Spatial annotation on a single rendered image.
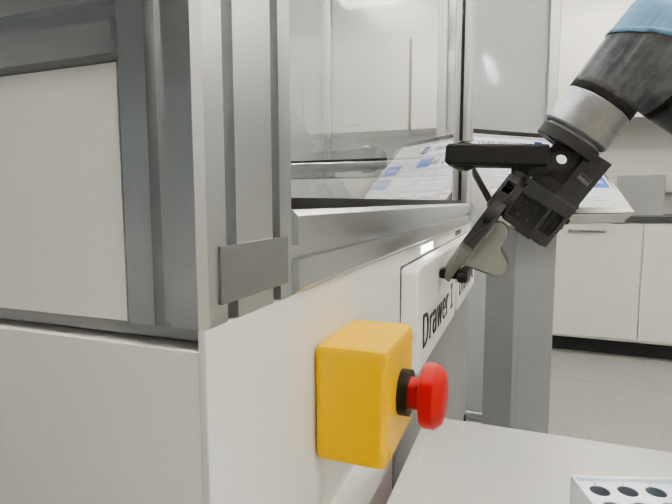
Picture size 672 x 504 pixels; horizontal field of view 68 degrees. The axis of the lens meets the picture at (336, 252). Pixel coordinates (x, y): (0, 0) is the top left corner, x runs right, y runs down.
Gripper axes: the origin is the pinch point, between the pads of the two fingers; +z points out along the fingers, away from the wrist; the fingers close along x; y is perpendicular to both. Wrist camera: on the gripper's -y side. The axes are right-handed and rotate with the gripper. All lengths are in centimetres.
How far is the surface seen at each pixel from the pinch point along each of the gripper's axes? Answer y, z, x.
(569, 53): -35, -109, 324
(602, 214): 21, -20, 91
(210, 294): -4.9, -2.0, -46.6
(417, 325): 1.5, 4.2, -14.4
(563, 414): 76, 58, 183
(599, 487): 18.4, 1.8, -25.3
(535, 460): 17.1, 6.7, -16.3
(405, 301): -0.9, 2.9, -14.5
